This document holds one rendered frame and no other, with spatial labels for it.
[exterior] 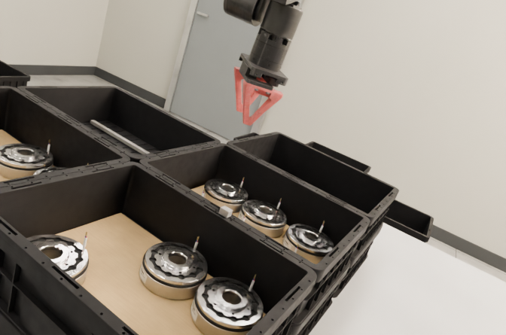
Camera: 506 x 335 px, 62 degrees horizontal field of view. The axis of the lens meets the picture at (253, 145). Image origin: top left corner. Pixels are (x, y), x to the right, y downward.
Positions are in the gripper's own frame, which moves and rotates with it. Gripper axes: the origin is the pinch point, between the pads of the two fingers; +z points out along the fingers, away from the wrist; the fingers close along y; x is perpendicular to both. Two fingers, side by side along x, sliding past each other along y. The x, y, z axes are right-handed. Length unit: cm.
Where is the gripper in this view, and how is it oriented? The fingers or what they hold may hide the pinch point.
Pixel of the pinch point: (245, 113)
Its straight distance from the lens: 74.2
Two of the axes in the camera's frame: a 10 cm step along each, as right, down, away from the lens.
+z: -3.6, 8.7, 3.3
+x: 9.1, 2.5, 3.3
